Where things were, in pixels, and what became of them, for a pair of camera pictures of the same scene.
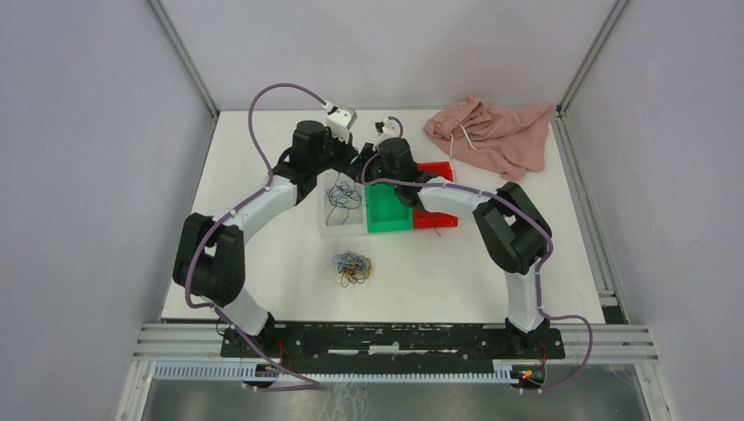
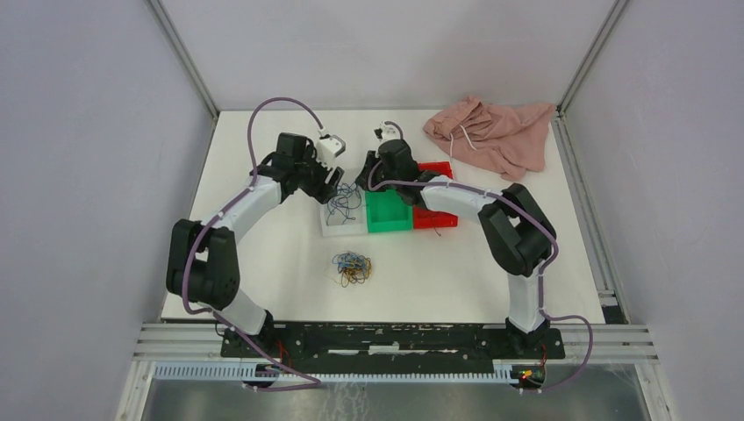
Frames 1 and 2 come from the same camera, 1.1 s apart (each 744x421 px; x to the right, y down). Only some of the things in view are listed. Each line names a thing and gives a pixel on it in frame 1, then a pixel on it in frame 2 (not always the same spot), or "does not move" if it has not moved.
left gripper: x=348 y=154 to x=324 y=192
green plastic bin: x=385 y=210 does not move
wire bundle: x=353 y=267 does not move
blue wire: x=341 y=195 does not move
